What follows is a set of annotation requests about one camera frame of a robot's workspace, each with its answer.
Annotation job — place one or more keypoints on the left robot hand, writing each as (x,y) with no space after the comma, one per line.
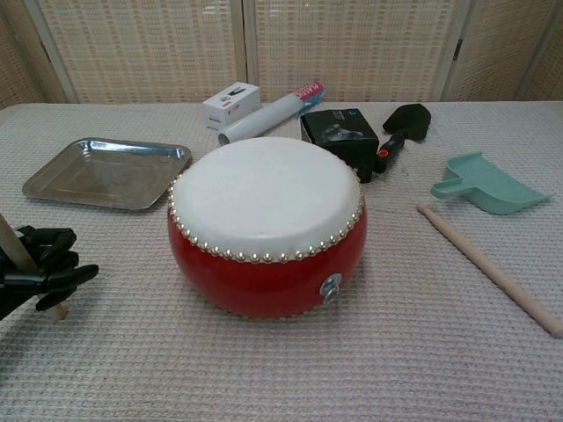
(53,250)

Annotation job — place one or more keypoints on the wooden drumstick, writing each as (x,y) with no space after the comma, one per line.
(484,264)
(13,246)

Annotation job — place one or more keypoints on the square stainless steel tray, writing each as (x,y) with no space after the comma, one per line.
(105,176)

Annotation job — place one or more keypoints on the red drum with white skin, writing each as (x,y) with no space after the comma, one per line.
(264,189)

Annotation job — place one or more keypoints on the small white product box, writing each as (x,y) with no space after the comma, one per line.
(228,105)

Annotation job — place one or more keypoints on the woven folding screen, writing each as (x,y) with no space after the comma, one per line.
(154,44)

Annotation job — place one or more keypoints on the white plastic wrap roll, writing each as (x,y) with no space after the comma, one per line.
(264,118)

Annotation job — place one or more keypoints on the woven beige tablecloth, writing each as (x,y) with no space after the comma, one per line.
(281,373)

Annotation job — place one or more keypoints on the black product box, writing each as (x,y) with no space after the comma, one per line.
(343,132)

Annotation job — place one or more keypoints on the black garden trowel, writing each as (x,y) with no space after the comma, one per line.
(407,121)

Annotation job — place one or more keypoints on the teal plastic dustpan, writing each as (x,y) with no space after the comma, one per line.
(492,184)

